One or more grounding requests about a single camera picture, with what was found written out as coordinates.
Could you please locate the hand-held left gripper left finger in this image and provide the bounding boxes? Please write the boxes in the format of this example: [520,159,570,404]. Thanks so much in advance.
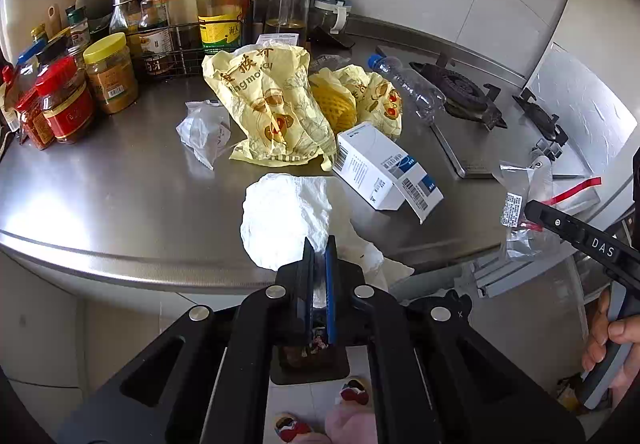
[55,238,317,444]

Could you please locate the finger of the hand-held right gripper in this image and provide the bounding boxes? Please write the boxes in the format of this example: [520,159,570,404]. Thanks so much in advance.
[524,199,587,248]

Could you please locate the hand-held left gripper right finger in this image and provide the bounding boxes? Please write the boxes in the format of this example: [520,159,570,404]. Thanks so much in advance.
[324,235,587,444]

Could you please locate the clear plastic wrapper red strip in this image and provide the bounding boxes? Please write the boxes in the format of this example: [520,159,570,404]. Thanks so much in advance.
[492,157,603,263]

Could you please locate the white plastic bag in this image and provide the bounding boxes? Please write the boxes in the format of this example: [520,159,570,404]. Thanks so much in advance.
[240,173,416,291]

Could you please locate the yellow foam fruit net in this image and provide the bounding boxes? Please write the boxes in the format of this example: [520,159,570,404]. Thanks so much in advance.
[308,74,359,133]

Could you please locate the small yellow plastic bag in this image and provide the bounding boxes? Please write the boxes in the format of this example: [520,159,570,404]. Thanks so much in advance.
[330,64,405,141]

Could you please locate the person's right hand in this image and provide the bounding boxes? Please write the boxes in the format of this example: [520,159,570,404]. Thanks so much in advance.
[581,288,640,394]

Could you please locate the aluminium door track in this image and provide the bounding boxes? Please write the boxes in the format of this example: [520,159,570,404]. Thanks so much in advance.
[472,251,587,300]

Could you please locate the steel gas stove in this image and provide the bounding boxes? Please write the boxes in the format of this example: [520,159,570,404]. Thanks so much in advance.
[375,44,601,216]

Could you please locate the white foil splash guard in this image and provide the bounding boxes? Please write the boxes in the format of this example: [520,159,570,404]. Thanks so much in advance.
[524,42,639,206]

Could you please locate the pink fleece pants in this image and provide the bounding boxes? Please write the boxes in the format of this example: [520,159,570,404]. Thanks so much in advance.
[324,401,379,444]

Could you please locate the white blue carton box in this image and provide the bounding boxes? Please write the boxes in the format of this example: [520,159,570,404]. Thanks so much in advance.
[332,121,445,225]

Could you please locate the white cabinet door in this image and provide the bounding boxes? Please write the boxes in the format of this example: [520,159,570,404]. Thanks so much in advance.
[0,249,84,389]
[75,288,242,396]

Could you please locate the crumpled white plastic wrapper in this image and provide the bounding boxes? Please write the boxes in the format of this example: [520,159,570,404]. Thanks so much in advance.
[176,100,232,170]

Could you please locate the clear plastic bottle blue cap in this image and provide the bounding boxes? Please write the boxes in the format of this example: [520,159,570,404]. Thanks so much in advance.
[367,53,447,125]

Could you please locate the large yellow plastic bag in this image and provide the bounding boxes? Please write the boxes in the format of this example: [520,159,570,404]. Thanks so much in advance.
[201,43,338,171]

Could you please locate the glass jar blue white lid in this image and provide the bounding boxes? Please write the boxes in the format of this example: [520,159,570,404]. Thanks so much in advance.
[308,0,353,33]

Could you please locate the yellow lid powder jar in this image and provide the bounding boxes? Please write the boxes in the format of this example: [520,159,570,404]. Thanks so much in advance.
[82,33,140,115]

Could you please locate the large red lid chili jar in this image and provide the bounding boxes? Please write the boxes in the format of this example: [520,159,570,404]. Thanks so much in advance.
[35,57,96,144]

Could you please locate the brown jar yellow lid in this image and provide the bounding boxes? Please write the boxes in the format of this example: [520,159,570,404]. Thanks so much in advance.
[138,0,174,75]

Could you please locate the small red lid chili jar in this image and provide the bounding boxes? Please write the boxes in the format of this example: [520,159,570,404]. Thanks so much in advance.
[14,88,52,151]

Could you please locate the glass shaker steel cap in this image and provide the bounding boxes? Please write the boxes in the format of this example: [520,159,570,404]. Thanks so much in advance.
[109,0,141,38]

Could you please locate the green cap spice jar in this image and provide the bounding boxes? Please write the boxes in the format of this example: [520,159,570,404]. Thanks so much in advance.
[66,7,92,56]

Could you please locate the black wire rack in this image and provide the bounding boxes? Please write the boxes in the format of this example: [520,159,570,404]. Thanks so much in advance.
[127,0,253,78]

